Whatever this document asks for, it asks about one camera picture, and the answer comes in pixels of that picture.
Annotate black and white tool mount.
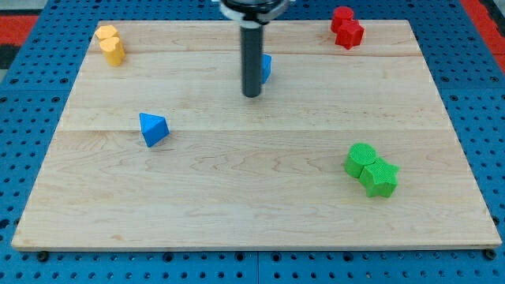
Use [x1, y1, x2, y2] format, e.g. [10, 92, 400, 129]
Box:
[219, 0, 290, 26]

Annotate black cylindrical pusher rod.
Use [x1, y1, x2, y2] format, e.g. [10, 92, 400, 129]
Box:
[240, 26, 264, 98]

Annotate yellow heart block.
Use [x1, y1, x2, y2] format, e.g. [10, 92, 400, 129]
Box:
[99, 37, 124, 67]

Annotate yellow hexagon block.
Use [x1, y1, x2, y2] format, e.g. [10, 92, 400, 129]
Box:
[94, 24, 120, 41]

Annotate blue block behind rod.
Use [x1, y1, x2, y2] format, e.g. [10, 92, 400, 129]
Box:
[262, 54, 272, 84]

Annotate red cylinder block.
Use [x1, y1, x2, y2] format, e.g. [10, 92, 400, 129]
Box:
[330, 6, 354, 33]

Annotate red star block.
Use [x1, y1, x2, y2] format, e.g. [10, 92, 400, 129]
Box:
[335, 20, 365, 50]

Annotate blue triangle block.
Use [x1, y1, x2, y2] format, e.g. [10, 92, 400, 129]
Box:
[139, 113, 170, 148]

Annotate light wooden board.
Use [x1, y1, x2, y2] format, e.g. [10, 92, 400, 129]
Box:
[12, 20, 502, 252]

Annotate green cylinder block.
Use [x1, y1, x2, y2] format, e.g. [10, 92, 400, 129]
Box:
[344, 143, 377, 178]

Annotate green star block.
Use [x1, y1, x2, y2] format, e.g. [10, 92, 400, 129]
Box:
[358, 158, 399, 198]

